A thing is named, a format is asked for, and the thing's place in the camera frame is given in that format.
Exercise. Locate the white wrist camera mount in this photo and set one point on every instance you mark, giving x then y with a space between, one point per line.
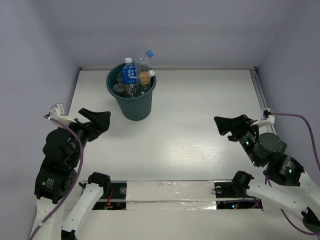
267 118
57 112

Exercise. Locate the orange juice bottle white cap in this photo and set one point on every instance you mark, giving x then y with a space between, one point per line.
145 77

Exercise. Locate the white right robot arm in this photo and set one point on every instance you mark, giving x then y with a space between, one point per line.
288 186

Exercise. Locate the clear bottle dark blue label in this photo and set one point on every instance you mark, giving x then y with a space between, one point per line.
127 75

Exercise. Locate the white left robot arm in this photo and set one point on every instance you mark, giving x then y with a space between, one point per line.
59 173

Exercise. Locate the aluminium rail right edge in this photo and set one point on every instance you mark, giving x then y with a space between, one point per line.
258 90

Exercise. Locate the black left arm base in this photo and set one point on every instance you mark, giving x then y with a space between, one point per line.
115 199

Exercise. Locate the silver foil tape strip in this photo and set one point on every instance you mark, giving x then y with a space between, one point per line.
170 195

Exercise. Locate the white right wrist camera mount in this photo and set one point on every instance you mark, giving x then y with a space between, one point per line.
267 118

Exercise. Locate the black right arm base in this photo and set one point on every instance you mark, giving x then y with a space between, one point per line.
228 198

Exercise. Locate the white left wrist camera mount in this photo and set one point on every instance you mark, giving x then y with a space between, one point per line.
57 112

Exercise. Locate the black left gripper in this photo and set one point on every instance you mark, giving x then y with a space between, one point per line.
89 124

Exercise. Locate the dark green plastic bin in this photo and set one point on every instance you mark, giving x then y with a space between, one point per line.
135 108

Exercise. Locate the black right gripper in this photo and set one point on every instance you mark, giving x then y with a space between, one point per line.
234 124

